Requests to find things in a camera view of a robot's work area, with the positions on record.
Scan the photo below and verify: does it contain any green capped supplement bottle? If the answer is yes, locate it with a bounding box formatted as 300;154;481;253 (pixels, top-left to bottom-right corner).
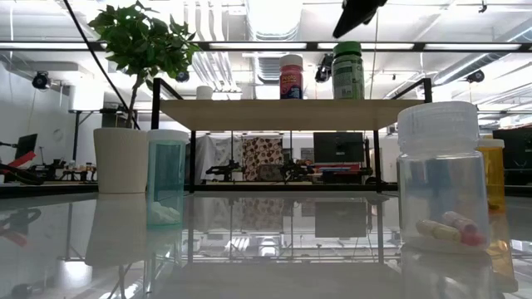
331;40;366;100

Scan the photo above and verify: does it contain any pink Pepto bottle white cap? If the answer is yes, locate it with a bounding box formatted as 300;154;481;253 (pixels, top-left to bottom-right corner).
278;53;304;100

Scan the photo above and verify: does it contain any clear bottle with capsules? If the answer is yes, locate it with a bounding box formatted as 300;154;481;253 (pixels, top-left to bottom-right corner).
397;100;491;255

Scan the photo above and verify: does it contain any amber pill vial white cap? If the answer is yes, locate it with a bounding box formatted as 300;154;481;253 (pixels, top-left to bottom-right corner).
475;138;507;213

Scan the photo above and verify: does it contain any teal transparent vial white cap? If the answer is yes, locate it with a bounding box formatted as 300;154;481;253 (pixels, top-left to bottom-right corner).
145;129;190;228

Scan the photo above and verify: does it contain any black background monitor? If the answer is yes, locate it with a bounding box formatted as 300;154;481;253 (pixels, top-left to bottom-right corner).
313;131;366;164

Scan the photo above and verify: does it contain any red box under monitor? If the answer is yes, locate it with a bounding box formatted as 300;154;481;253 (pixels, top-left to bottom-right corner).
319;162;363;174

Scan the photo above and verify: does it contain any brown dotted patterned cloth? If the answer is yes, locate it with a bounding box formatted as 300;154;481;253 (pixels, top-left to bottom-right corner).
242;136;286;182

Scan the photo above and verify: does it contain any white hanging cloth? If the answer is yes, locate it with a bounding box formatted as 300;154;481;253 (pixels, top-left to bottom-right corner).
197;135;244;182

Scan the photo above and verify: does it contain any large black screen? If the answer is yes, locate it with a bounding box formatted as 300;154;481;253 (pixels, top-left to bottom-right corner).
492;126;532;187

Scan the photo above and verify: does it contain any green leafy plant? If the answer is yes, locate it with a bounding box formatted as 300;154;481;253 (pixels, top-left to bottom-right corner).
87;0;201;130

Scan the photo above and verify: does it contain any white plant pot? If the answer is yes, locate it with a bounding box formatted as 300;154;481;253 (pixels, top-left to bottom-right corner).
92;127;150;195

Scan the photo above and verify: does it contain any small black tilted monitor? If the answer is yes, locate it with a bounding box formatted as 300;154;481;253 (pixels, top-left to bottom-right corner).
15;133;38;161

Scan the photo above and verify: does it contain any red and white object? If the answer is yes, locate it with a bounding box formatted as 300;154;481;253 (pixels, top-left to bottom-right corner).
7;149;37;169

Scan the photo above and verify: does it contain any black overhead frame beam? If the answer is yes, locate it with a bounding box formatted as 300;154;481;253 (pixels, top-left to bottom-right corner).
0;40;532;53

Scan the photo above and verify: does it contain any black hanging camera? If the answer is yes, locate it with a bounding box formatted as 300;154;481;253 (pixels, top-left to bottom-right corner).
314;52;336;84

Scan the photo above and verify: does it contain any wooden shelf black metal frame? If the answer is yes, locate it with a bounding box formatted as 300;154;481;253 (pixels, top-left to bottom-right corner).
152;76;436;195

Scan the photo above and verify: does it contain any black aluminium table frame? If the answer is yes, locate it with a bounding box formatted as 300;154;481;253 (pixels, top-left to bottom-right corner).
0;181;532;199

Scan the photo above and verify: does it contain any long black arm cable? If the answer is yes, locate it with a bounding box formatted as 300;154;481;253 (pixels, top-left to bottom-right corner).
61;0;141;130

